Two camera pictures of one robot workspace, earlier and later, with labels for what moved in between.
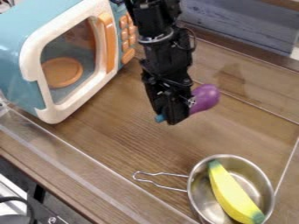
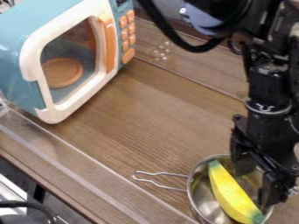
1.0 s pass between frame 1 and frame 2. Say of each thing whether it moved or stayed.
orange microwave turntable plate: stayed
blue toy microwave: stayed
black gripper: moved
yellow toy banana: stayed
